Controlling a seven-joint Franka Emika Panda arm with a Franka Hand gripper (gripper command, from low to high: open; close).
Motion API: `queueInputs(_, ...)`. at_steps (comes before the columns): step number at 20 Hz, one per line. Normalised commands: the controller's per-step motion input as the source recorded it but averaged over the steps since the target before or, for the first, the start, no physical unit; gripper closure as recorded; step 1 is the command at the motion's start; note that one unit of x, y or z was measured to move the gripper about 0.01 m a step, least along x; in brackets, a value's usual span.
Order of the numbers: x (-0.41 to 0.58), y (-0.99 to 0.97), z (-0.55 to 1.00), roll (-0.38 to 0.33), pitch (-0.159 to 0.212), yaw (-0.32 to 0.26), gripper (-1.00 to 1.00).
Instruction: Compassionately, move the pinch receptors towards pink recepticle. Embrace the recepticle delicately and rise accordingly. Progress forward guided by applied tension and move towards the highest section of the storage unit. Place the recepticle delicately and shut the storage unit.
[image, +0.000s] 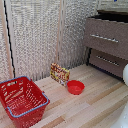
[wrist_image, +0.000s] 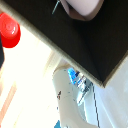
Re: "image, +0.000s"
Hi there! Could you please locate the beige woven folding screen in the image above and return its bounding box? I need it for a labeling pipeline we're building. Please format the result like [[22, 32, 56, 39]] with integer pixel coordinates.
[[0, 0, 101, 84]]

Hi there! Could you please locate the red plastic bowl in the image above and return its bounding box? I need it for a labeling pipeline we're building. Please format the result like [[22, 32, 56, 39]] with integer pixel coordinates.
[[66, 79, 86, 96]]

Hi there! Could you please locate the red plastic shopping basket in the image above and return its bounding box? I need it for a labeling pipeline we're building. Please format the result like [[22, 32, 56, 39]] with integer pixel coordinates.
[[0, 75, 51, 128]]

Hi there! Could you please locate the brown drawer cabinet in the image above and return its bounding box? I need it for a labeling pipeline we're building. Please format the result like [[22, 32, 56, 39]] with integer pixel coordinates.
[[81, 9, 128, 82]]

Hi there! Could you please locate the silver drawer handle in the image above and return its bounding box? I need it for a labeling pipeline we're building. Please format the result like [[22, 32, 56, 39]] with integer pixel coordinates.
[[95, 54, 121, 68], [89, 33, 120, 44]]

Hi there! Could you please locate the red yellow snack box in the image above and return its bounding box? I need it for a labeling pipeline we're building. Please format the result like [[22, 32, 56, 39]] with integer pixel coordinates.
[[49, 62, 71, 87]]

